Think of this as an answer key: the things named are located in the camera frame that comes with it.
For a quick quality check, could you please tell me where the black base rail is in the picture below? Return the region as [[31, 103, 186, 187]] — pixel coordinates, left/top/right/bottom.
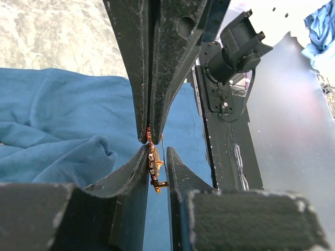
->
[[187, 39, 265, 191]]

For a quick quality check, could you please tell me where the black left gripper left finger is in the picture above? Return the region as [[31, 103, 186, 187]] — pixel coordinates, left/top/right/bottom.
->
[[1, 145, 149, 250]]

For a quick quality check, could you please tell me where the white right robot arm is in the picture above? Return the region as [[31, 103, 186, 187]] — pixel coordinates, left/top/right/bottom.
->
[[104, 1, 271, 144]]

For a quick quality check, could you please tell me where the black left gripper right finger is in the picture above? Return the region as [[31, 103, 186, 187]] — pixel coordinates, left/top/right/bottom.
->
[[166, 147, 330, 250]]

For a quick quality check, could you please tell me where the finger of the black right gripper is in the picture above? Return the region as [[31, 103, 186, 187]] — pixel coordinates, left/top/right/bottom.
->
[[149, 1, 208, 144], [103, 0, 150, 144]]

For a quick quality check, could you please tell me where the red maple leaf brooch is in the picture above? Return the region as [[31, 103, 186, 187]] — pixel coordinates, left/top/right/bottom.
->
[[146, 126, 169, 193]]

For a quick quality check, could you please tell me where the blue t-shirt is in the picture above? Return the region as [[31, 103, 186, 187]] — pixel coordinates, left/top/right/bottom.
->
[[1, 68, 211, 250]]

